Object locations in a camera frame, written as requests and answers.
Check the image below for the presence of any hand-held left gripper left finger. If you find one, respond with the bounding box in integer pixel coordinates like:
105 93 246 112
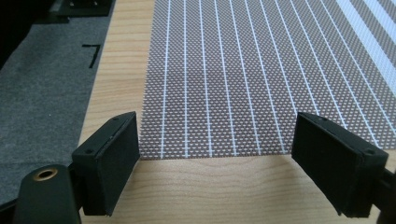
71 111 141 217

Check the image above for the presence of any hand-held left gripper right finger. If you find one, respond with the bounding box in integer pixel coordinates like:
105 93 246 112
290 111 389 218

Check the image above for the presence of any brown striped woven placemat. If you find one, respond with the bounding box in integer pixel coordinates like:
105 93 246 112
137 0 396 161

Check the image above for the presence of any black metal stand base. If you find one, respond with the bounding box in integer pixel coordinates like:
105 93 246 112
49 0 117 18

